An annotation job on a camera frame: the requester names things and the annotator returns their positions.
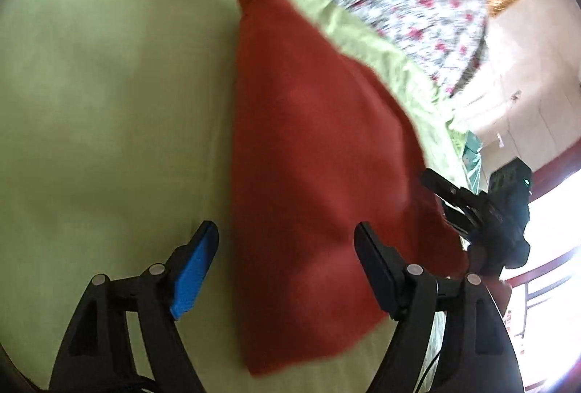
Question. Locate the red window frame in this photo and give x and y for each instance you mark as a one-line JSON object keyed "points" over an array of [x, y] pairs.
{"points": [[551, 263]]}

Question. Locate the orange knit sweater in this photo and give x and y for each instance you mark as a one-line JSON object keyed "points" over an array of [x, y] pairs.
{"points": [[317, 157]]}

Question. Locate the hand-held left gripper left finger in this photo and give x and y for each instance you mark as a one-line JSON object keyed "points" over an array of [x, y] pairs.
{"points": [[194, 272]]}

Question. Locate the green bed sheet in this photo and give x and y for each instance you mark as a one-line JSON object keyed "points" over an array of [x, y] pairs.
{"points": [[113, 102]]}

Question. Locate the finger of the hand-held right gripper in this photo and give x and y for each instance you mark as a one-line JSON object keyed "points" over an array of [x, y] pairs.
{"points": [[458, 218], [442, 185]]}

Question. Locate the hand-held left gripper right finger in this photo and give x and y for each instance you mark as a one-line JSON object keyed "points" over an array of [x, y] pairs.
{"points": [[380, 268]]}

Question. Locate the teal cloth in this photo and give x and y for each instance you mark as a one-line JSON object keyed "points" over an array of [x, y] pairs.
{"points": [[472, 157]]}

